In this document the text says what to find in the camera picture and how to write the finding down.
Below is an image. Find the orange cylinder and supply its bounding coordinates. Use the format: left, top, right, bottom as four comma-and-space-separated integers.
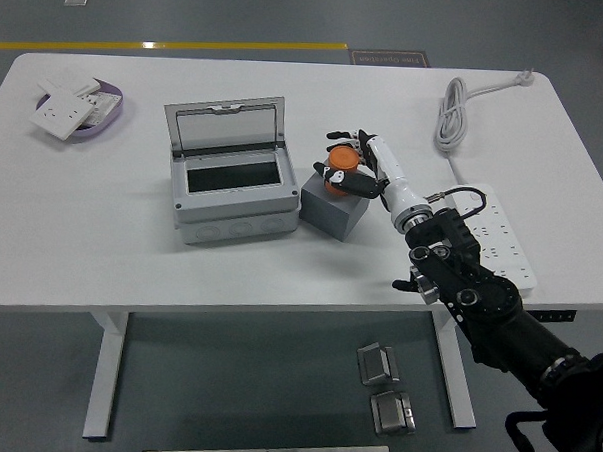
324, 145, 362, 198

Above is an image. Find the white five-hole socket panel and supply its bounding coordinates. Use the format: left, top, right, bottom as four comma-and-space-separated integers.
27, 87, 94, 143

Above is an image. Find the white switch panel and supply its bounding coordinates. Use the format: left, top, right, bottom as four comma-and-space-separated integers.
35, 71, 102, 100

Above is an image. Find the white socket panel back side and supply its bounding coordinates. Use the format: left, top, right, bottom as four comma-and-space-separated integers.
80, 89, 122, 128

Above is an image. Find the black table control panel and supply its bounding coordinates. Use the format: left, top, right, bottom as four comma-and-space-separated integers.
527, 308, 578, 323

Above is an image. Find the white table leg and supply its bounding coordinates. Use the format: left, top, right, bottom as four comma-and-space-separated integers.
426, 311, 482, 430
81, 310, 132, 441

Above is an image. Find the grey cube with round hole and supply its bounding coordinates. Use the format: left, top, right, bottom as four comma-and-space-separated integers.
297, 171, 373, 244

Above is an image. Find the grey electrical box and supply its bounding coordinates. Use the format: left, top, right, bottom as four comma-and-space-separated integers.
158, 90, 307, 251

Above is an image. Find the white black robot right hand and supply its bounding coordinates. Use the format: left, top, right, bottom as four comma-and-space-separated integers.
310, 126, 435, 232

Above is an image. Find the white power strip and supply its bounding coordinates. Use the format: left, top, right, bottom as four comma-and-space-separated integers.
441, 180, 543, 297

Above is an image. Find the metal bracket block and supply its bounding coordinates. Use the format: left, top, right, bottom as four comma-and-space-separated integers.
367, 388, 419, 437
355, 341, 402, 388

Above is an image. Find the yellow floor tape line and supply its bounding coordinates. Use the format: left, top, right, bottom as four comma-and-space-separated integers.
0, 27, 350, 67

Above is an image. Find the purple oval tray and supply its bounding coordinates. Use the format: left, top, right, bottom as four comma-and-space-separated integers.
33, 76, 126, 142

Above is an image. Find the white coiled power cord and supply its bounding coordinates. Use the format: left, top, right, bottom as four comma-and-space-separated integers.
431, 65, 539, 190

